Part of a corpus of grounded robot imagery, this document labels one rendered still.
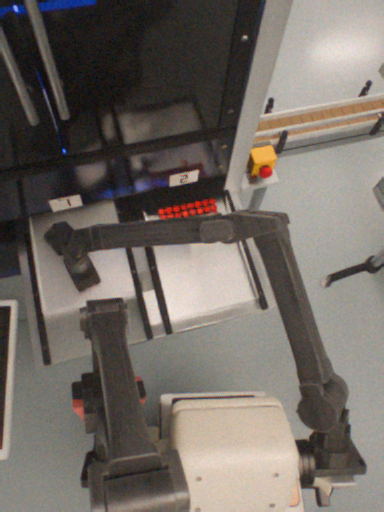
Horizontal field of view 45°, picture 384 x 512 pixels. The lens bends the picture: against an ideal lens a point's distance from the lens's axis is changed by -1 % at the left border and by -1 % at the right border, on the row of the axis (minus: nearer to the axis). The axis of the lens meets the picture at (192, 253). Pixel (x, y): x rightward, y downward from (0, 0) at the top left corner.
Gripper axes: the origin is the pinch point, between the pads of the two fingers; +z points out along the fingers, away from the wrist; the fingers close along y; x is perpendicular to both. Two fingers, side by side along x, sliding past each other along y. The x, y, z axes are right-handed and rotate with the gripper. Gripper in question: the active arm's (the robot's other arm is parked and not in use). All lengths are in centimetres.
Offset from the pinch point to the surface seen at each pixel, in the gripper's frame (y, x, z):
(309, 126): 12, -86, -4
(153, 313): -16.7, -12.5, 3.5
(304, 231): 3, -113, 92
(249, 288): -23.8, -40.6, 3.1
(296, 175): 33, -129, 93
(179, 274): -10.0, -24.8, 3.6
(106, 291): -4.4, -3.7, 4.0
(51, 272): 8.6, 7.8, 4.5
